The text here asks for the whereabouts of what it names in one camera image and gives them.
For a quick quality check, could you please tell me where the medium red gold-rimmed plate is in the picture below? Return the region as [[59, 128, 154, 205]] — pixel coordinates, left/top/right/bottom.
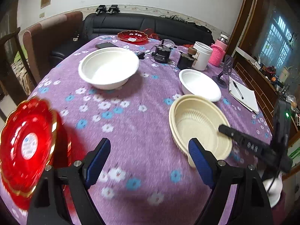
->
[[1, 97, 71, 210]]

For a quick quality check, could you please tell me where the beige plastic bowl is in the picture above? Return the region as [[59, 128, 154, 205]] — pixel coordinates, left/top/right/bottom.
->
[[168, 94, 232, 168]]

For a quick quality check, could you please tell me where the small white bowl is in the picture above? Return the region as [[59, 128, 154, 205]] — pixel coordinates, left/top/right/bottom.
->
[[179, 69, 222, 102]]

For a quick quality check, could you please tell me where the large white bowl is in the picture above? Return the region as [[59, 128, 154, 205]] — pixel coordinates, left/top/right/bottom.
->
[[78, 47, 139, 90]]

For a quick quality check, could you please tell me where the white paper plate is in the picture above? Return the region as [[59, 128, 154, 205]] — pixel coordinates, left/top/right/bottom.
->
[[263, 176, 283, 208]]

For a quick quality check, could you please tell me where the white notebook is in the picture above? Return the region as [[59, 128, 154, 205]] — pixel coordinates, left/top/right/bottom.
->
[[229, 77, 259, 114]]

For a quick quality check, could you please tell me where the black pen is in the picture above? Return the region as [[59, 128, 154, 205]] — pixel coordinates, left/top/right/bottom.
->
[[232, 81, 244, 100]]

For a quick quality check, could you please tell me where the black phone stand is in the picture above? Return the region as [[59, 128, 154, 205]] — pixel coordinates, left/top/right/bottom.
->
[[212, 55, 233, 88]]

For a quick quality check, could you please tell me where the pink water bottle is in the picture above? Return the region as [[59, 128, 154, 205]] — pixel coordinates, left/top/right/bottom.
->
[[208, 34, 228, 67]]

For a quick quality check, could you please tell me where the white plastic jar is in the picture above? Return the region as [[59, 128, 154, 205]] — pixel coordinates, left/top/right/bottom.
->
[[192, 42, 213, 71]]

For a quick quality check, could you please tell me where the dark small jar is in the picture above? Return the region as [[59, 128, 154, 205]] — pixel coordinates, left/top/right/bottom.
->
[[177, 47, 197, 70]]

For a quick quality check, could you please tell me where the dark wooden chair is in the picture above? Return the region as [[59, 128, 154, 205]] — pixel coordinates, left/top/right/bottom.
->
[[1, 27, 37, 104]]

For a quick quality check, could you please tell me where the purple floral tablecloth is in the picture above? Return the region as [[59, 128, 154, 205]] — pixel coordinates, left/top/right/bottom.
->
[[0, 34, 285, 225]]

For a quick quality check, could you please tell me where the black leather sofa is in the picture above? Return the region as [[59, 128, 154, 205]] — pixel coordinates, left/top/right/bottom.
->
[[49, 13, 215, 67]]

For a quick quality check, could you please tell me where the maroon armchair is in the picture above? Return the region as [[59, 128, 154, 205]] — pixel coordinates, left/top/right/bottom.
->
[[23, 11, 83, 82]]

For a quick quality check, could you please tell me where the small red plate far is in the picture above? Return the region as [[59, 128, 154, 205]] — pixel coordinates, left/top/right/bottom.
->
[[117, 30, 148, 44]]

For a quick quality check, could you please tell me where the black smartphone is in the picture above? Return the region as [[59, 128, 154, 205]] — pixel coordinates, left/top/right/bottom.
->
[[95, 42, 117, 49]]

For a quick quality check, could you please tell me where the small wall plaque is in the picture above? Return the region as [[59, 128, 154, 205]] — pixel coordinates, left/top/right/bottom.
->
[[40, 0, 51, 9]]

